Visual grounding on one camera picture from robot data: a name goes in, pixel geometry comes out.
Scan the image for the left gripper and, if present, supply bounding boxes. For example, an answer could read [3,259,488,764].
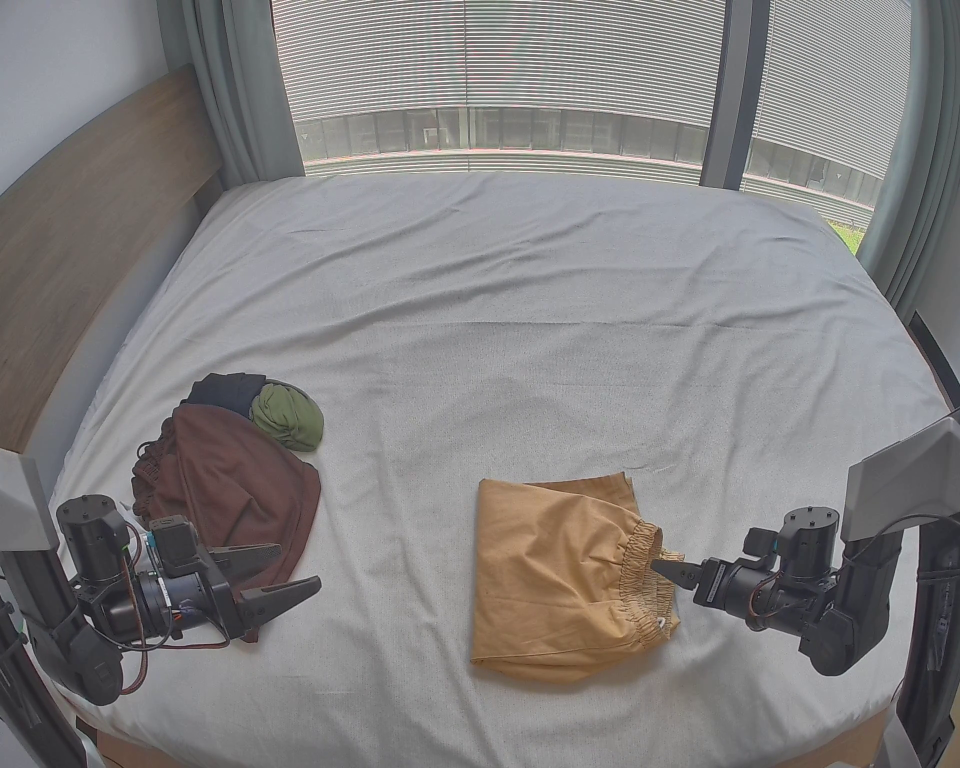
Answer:
[138,542,324,648]

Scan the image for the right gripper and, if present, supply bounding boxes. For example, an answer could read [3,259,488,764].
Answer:
[648,549,781,625]

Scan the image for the tan shorts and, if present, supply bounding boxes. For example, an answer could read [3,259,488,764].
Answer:
[468,471,687,684]

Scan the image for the bed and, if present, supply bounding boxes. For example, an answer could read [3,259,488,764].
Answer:
[0,63,960,768]

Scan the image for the brown shorts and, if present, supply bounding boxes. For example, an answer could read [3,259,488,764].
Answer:
[131,403,322,646]

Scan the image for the green garment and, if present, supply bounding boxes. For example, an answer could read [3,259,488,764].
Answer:
[249,381,325,453]

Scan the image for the black garment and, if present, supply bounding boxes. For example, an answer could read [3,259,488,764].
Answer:
[187,371,267,421]

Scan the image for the grey-green curtain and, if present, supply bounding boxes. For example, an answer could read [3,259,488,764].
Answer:
[855,0,960,324]
[157,0,305,198]

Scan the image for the window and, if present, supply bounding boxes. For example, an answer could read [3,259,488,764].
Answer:
[270,0,912,226]

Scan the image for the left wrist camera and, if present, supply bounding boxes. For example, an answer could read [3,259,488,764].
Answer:
[147,516,200,571]

